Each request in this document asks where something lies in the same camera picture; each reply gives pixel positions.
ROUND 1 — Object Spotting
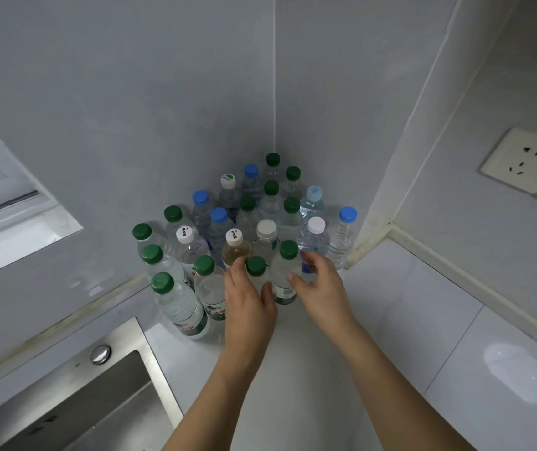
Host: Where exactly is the person's left hand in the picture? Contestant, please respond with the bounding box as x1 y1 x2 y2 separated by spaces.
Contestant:
223 256 279 354

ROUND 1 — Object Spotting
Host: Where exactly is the person's right forearm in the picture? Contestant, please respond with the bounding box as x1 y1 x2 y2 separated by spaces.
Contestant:
322 317 478 451

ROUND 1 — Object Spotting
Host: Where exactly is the white window frame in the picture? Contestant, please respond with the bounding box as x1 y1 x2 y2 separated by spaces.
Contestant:
0 105 59 236

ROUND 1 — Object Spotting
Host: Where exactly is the white marble window sill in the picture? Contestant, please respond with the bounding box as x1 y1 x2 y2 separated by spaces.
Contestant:
0 204 84 285

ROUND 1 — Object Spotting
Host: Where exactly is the cluster of assorted plastic bottles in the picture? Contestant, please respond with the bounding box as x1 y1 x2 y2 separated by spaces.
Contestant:
132 152 359 341

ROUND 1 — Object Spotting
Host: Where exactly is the person's left forearm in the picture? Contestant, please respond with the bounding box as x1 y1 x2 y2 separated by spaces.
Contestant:
163 345 269 451

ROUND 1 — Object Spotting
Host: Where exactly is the white wall socket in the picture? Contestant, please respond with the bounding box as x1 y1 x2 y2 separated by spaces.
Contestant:
478 127 537 194

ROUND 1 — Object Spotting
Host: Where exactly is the green-capped water bottle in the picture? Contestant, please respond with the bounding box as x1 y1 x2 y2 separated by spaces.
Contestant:
245 255 274 301
268 240 307 307

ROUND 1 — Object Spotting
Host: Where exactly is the person's right hand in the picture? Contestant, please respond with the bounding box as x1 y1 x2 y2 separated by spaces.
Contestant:
288 250 356 330

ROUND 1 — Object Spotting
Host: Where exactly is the stainless steel sink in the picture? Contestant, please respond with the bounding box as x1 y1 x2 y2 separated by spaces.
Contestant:
0 316 185 451

